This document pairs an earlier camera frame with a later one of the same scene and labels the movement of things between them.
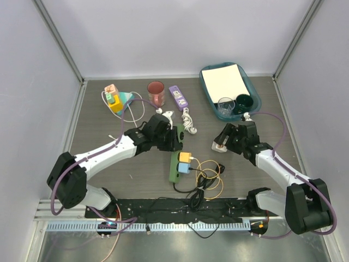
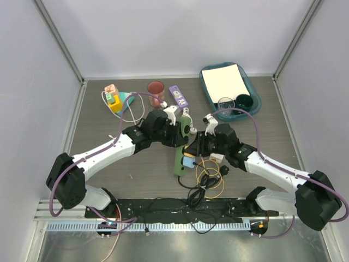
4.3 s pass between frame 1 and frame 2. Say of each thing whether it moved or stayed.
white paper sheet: stayed
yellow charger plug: moved
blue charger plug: moved
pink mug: stayed
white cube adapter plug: moved
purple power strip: stayed
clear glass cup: stayed
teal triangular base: stayed
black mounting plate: stayed
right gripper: moved
